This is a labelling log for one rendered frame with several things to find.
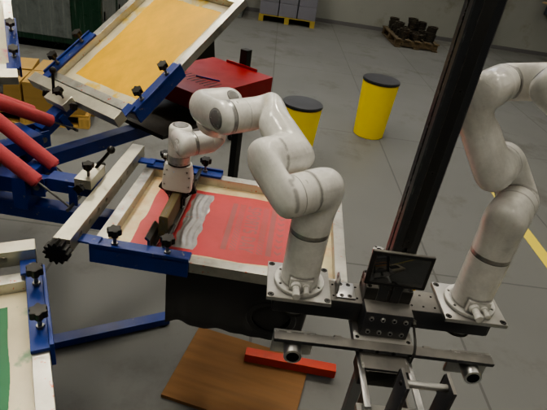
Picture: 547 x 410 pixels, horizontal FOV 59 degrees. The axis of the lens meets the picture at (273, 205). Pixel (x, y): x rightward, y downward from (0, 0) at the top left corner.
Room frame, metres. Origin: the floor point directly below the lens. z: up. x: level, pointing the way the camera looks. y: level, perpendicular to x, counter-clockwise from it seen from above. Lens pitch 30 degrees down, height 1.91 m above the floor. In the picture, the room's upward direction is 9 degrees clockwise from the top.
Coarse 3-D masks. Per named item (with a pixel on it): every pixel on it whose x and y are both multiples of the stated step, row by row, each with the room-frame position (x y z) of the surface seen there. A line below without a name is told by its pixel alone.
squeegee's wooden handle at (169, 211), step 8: (176, 192) 1.43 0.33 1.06; (168, 200) 1.37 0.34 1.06; (176, 200) 1.38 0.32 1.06; (168, 208) 1.32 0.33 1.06; (176, 208) 1.37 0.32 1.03; (160, 216) 1.27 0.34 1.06; (168, 216) 1.28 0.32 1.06; (176, 216) 1.38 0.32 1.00; (160, 224) 1.27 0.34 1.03; (168, 224) 1.28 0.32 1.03; (160, 232) 1.27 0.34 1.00
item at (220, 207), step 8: (160, 192) 1.58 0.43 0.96; (200, 192) 1.63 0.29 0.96; (208, 192) 1.64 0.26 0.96; (160, 200) 1.53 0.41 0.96; (216, 200) 1.59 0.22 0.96; (224, 200) 1.60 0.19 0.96; (232, 200) 1.61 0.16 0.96; (240, 200) 1.62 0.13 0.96; (248, 200) 1.63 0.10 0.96; (256, 200) 1.64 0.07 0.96; (152, 208) 1.46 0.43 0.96; (160, 208) 1.47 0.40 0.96; (216, 208) 1.53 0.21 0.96; (224, 208) 1.54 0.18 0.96; (272, 208) 1.60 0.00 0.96; (184, 216) 1.45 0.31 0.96; (208, 216) 1.47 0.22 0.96; (216, 216) 1.48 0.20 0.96; (224, 216) 1.49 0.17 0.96; (288, 224) 1.51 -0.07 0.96; (288, 232) 1.46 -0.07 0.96
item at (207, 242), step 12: (156, 216) 1.42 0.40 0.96; (144, 228) 1.34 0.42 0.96; (180, 228) 1.37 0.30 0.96; (204, 228) 1.40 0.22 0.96; (216, 228) 1.41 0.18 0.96; (132, 240) 1.26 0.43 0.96; (144, 240) 1.27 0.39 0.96; (204, 240) 1.33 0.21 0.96; (216, 240) 1.34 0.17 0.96; (192, 252) 1.25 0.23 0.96; (204, 252) 1.26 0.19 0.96; (216, 252) 1.27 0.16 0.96; (228, 252) 1.28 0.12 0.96; (240, 252) 1.29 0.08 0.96; (264, 264) 1.25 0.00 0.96
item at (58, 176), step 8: (48, 176) 1.43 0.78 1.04; (56, 176) 1.44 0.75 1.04; (64, 176) 1.45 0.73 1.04; (72, 176) 1.45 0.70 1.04; (48, 184) 1.41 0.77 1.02; (56, 184) 1.41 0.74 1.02; (64, 184) 1.41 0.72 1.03; (72, 184) 1.41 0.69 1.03; (96, 184) 1.43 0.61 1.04; (64, 192) 1.41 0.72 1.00; (88, 192) 1.41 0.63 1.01
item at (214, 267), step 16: (144, 176) 1.63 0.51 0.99; (160, 176) 1.70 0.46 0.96; (224, 176) 1.73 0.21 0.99; (128, 192) 1.49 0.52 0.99; (256, 192) 1.70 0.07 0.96; (128, 208) 1.39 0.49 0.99; (112, 224) 1.28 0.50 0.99; (336, 224) 1.51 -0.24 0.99; (336, 240) 1.40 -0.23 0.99; (192, 256) 1.18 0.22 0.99; (336, 256) 1.31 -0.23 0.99; (192, 272) 1.15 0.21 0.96; (208, 272) 1.15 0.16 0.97; (224, 272) 1.15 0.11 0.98; (240, 272) 1.15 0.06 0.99; (256, 272) 1.16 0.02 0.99; (336, 272) 1.22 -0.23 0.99
